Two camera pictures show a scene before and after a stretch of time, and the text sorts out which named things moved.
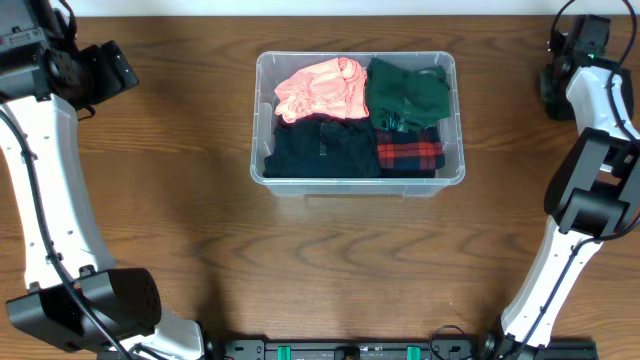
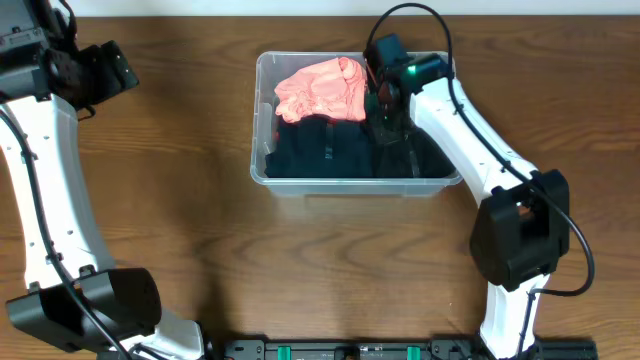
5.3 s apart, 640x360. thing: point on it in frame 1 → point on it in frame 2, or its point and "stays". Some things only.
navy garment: (324, 146) stays
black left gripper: (116, 67) stays
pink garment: (336, 88) stays
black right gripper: (547, 87) → (384, 111)
